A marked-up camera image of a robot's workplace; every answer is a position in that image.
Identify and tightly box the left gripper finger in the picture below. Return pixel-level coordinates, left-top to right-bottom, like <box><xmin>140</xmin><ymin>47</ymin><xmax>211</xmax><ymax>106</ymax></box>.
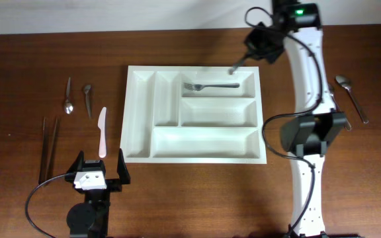
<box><xmin>67</xmin><ymin>151</ymin><xmax>84</xmax><ymax>174</ymax></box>
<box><xmin>116</xmin><ymin>148</ymin><xmax>130</xmax><ymax>184</ymax></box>

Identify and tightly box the white plastic knife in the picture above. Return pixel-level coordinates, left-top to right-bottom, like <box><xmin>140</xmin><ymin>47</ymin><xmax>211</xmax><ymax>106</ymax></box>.
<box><xmin>97</xmin><ymin>107</ymin><xmax>107</xmax><ymax>158</ymax></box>

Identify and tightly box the silver fork with round handle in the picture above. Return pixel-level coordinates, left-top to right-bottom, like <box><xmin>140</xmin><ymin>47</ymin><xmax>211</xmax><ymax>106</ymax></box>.
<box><xmin>183</xmin><ymin>83</ymin><xmax>240</xmax><ymax>91</ymax></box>

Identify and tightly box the silver tablespoon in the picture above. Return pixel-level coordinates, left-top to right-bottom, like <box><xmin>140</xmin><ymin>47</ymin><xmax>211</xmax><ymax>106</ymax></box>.
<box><xmin>328</xmin><ymin>83</ymin><xmax>353</xmax><ymax>132</ymax></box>
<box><xmin>335</xmin><ymin>75</ymin><xmax>369</xmax><ymax>124</ymax></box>

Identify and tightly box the silver fork slanted handle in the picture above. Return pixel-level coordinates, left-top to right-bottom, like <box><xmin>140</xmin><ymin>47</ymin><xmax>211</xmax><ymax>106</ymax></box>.
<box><xmin>228</xmin><ymin>54</ymin><xmax>247</xmax><ymax>75</ymax></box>

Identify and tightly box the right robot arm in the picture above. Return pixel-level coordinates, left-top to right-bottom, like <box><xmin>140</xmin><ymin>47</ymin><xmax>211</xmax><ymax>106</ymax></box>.
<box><xmin>245</xmin><ymin>0</ymin><xmax>346</xmax><ymax>237</ymax></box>

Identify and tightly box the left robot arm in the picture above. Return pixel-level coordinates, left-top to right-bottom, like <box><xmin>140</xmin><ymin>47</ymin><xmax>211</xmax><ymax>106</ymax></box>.
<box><xmin>65</xmin><ymin>150</ymin><xmax>131</xmax><ymax>238</ymax></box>

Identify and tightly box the small silver teaspoon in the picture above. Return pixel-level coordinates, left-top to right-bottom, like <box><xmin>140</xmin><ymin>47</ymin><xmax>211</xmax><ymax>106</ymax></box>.
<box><xmin>63</xmin><ymin>78</ymin><xmax>73</xmax><ymax>114</ymax></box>

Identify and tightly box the white plastic cutlery tray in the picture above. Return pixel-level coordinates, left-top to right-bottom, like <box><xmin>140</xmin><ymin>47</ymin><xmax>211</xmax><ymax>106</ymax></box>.
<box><xmin>120</xmin><ymin>65</ymin><xmax>267</xmax><ymax>164</ymax></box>

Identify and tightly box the small dark teaspoon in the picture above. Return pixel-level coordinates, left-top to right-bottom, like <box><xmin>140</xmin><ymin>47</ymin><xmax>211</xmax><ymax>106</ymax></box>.
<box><xmin>83</xmin><ymin>85</ymin><xmax>91</xmax><ymax>118</ymax></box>

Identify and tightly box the left black cable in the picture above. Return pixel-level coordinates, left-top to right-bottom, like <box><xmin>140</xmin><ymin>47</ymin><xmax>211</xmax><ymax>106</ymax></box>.
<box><xmin>24</xmin><ymin>173</ymin><xmax>75</xmax><ymax>238</ymax></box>

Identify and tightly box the black cable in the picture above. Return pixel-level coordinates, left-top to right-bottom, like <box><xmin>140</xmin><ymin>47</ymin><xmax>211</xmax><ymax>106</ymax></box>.
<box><xmin>24</xmin><ymin>173</ymin><xmax>75</xmax><ymax>238</ymax></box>
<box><xmin>244</xmin><ymin>7</ymin><xmax>323</xmax><ymax>238</ymax></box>

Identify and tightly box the right black cable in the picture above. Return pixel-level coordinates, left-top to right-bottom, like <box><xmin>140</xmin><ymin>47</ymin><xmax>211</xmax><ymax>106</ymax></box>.
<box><xmin>244</xmin><ymin>7</ymin><xmax>323</xmax><ymax>238</ymax></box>

